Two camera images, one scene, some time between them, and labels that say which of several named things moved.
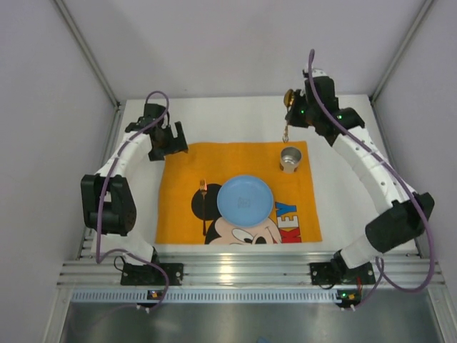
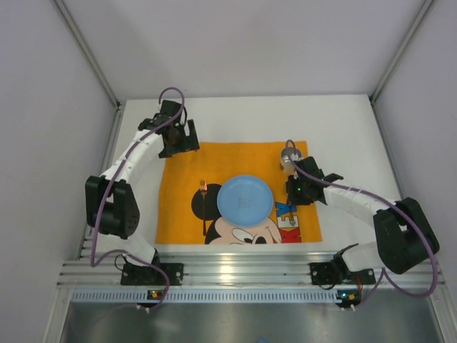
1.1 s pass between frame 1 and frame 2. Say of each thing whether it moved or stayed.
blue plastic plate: stayed
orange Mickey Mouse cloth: stayed
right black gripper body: moved
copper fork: stayed
